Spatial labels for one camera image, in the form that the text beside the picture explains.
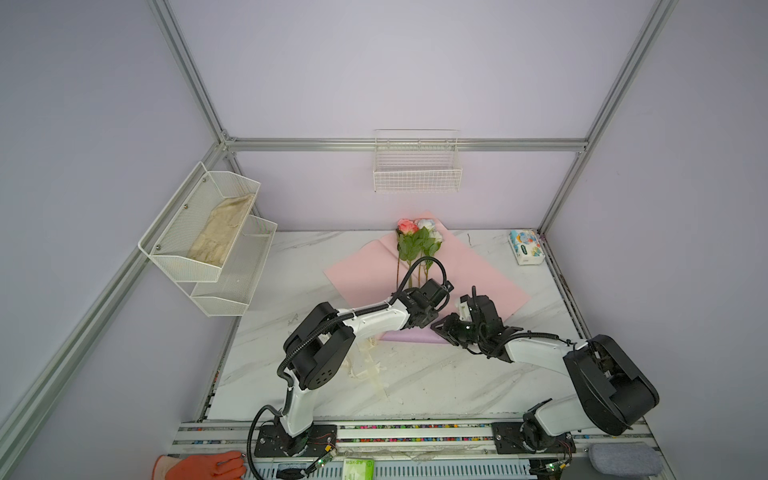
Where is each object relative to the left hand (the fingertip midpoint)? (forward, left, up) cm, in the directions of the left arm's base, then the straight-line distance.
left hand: (419, 304), depth 92 cm
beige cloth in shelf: (+10, +56, +23) cm, 61 cm away
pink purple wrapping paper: (+23, +10, -10) cm, 27 cm away
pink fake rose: (+28, +2, -2) cm, 28 cm away
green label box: (-42, +16, -4) cm, 45 cm away
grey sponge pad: (-40, -47, -3) cm, 62 cm away
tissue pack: (+25, -41, 0) cm, 48 cm away
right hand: (-8, -3, -1) cm, 9 cm away
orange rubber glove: (-41, +48, -7) cm, 64 cm away
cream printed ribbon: (-18, +14, -7) cm, 24 cm away
